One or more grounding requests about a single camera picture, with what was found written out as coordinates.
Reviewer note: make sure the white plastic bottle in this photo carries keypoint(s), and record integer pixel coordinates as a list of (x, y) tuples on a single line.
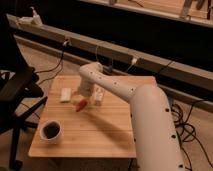
[(98, 96)]

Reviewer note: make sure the white rectangular block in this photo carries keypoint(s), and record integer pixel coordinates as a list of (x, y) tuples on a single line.
[(65, 95)]

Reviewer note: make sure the red pepper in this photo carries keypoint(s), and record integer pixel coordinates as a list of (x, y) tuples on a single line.
[(80, 106)]

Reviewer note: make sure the white cup with dark liquid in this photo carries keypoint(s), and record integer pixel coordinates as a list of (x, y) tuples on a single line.
[(50, 132)]

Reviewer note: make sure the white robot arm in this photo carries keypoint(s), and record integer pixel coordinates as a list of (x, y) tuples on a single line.
[(156, 141)]

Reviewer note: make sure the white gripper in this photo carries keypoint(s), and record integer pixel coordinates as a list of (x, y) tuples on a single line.
[(85, 89)]

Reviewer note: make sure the black office chair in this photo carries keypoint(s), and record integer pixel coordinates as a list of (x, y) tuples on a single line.
[(17, 81)]

